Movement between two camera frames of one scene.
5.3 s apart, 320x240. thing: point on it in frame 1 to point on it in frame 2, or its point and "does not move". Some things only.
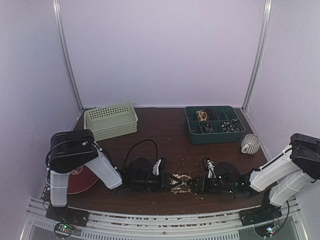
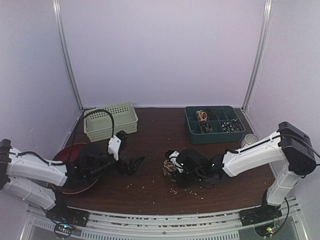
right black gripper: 200,183 to 179,176
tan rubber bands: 202,115 does not move
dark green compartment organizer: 214,125 does not move
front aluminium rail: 215,226 does not move
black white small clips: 231,125 does not move
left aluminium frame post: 71,62 does not move
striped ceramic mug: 250,144 does not move
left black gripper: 165,182 to 132,167
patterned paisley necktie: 182,186 to 169,170
